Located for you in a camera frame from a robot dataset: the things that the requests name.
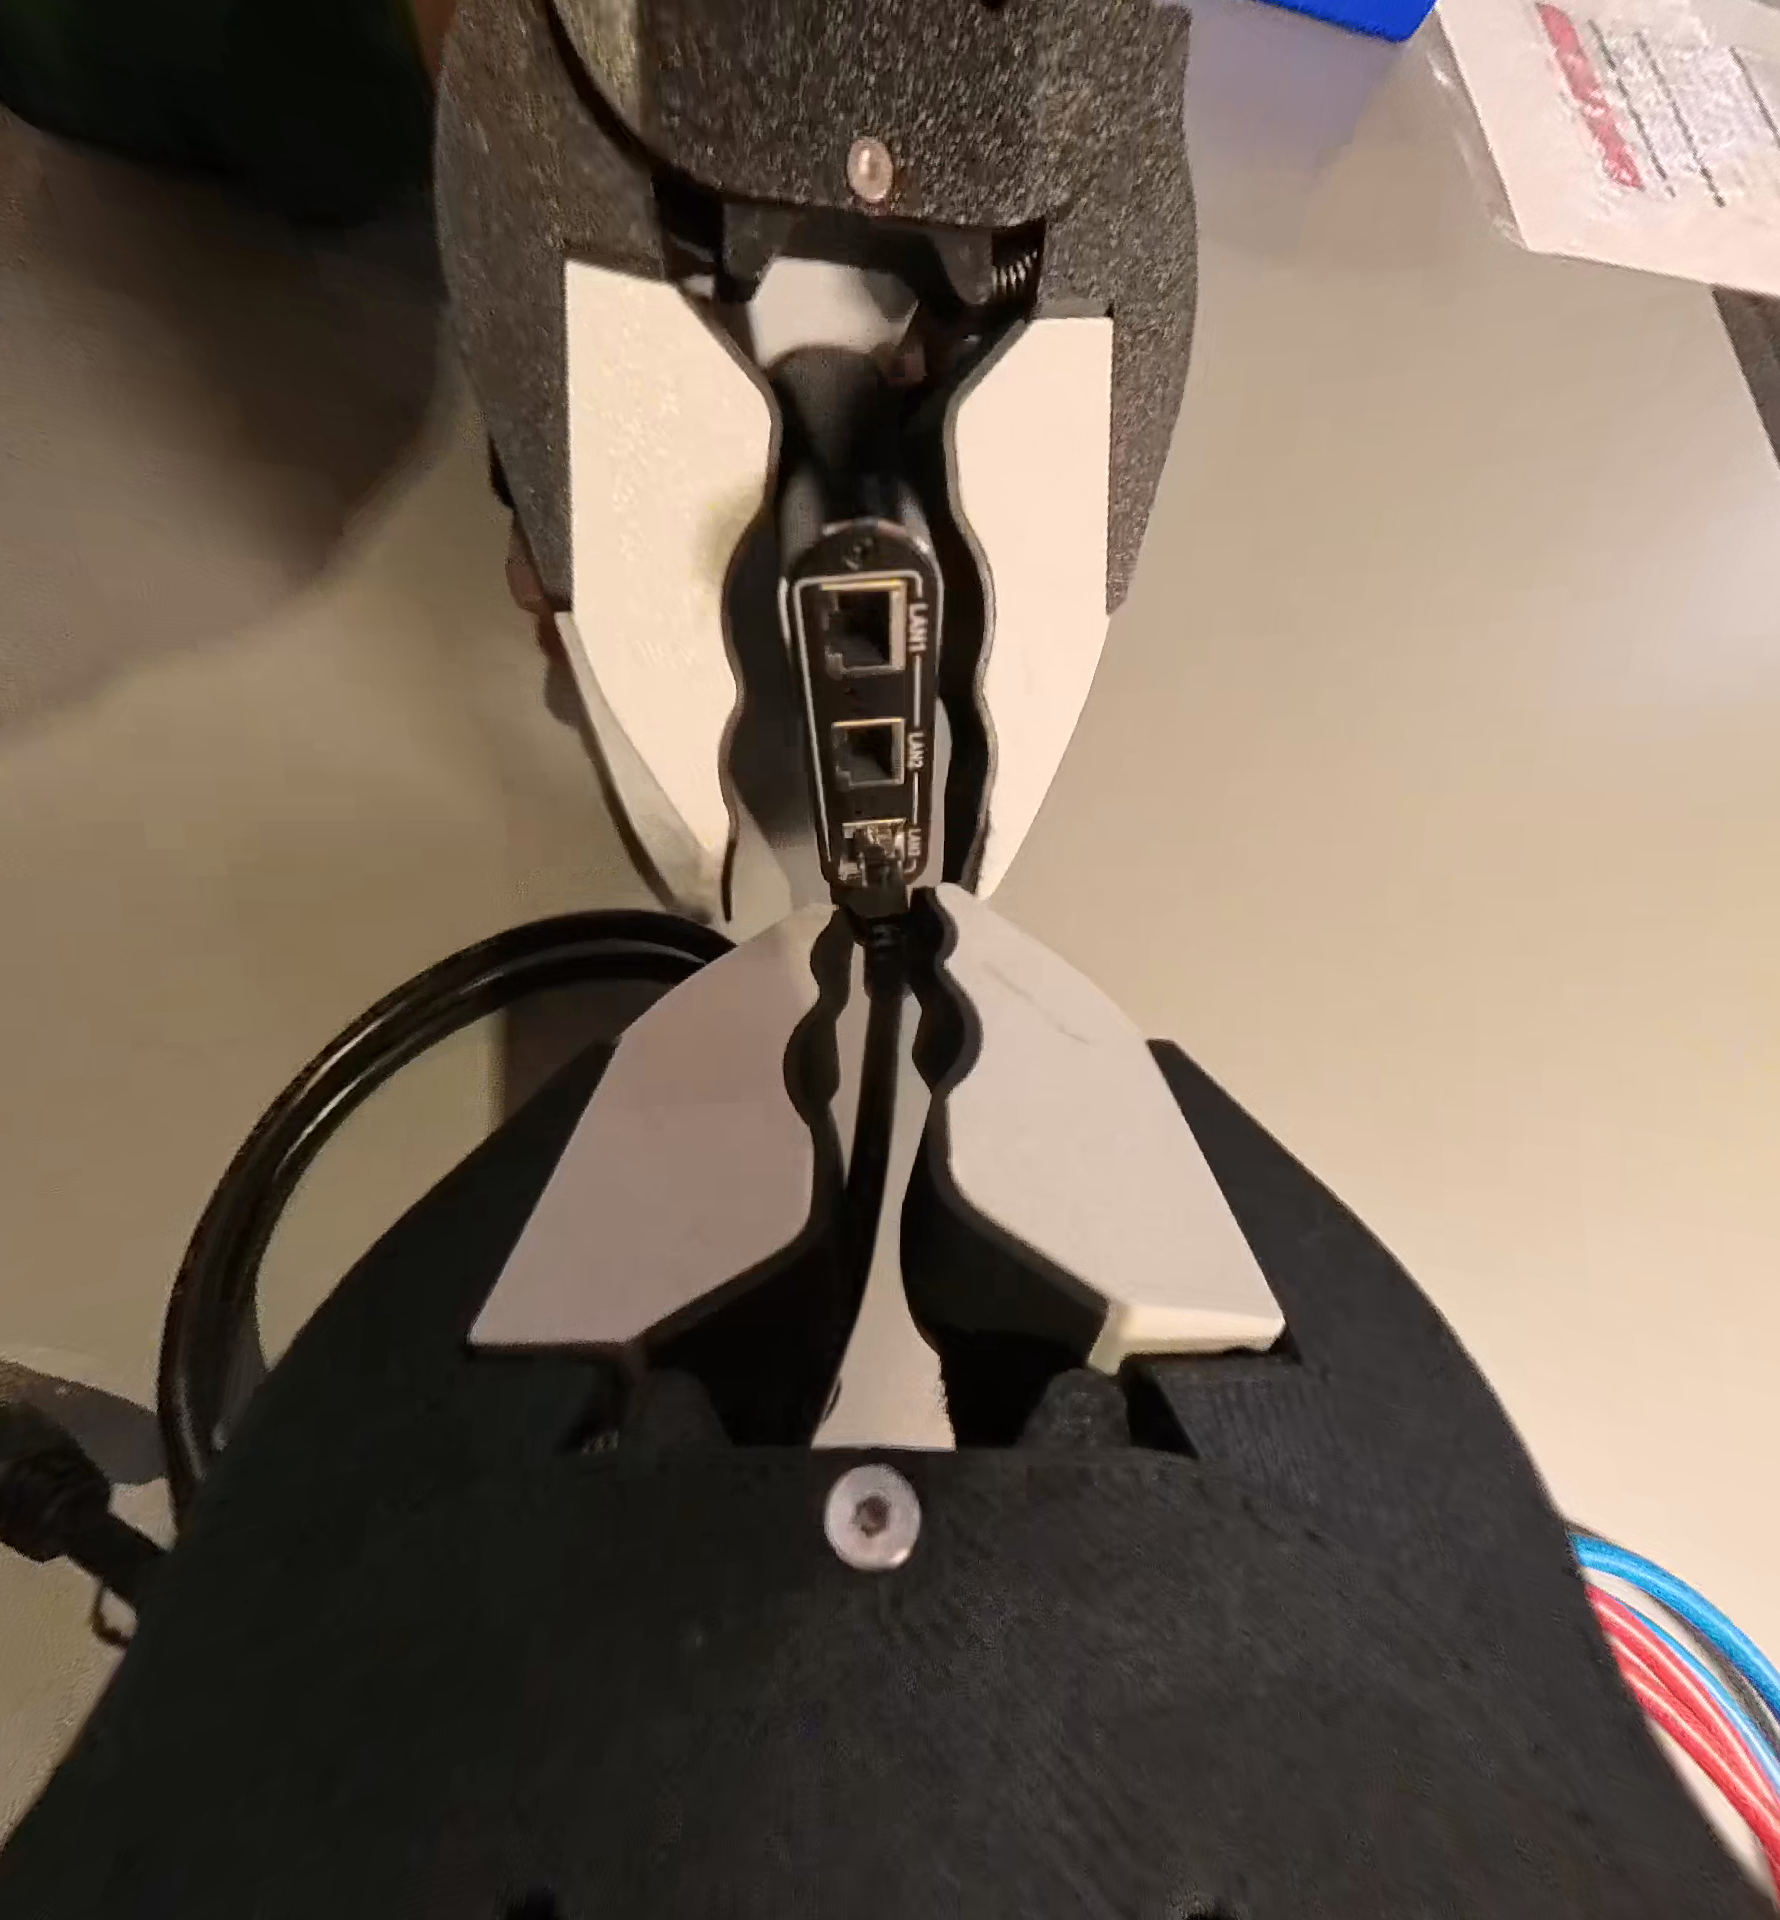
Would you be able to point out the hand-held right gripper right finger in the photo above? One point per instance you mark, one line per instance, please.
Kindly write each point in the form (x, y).
(1101, 1170)

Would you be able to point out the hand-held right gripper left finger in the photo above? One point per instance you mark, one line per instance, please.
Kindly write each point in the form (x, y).
(665, 1185)

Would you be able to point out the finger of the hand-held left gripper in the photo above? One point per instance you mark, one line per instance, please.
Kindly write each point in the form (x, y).
(1048, 494)
(651, 494)

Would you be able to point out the black ethernet port adapter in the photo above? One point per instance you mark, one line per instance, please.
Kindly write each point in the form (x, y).
(869, 704)

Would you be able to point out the blue storage bin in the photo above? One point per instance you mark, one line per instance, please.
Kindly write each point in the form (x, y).
(1355, 15)

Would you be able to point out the laminated instruction sheet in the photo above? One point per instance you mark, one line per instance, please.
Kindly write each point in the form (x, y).
(1654, 134)

